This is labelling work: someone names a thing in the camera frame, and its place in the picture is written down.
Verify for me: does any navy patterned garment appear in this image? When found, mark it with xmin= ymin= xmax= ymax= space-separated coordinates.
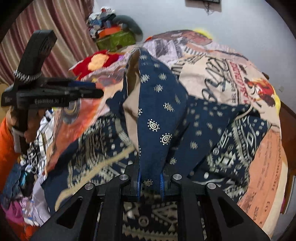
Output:
xmin=41 ymin=47 xmax=271 ymax=241

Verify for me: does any left hand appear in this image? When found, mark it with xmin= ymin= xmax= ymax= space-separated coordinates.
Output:
xmin=6 ymin=106 xmax=45 ymax=144

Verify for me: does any red plush toy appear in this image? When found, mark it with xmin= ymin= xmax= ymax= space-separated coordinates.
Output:
xmin=68 ymin=50 xmax=122 ymax=80

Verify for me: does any green storage box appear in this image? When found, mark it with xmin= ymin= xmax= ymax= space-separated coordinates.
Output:
xmin=96 ymin=31 xmax=136 ymax=52

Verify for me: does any orange box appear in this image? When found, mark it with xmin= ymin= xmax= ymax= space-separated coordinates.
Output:
xmin=98 ymin=26 xmax=121 ymax=39

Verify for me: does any pile of clutter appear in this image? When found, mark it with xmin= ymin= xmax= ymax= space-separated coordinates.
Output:
xmin=86 ymin=6 xmax=116 ymax=39

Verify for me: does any striped red gold curtain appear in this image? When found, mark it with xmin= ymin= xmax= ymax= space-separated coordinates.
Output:
xmin=1 ymin=1 xmax=97 ymax=85

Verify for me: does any grey neck pillow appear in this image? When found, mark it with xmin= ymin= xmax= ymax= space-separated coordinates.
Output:
xmin=112 ymin=15 xmax=143 ymax=42

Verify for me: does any printed newspaper bedspread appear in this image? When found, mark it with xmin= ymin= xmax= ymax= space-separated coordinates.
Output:
xmin=47 ymin=30 xmax=287 ymax=236

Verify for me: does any yellow pillow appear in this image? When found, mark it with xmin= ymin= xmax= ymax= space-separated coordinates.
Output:
xmin=193 ymin=28 xmax=213 ymax=40

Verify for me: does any small black wall monitor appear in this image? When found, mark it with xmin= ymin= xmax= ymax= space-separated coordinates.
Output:
xmin=189 ymin=0 xmax=221 ymax=4

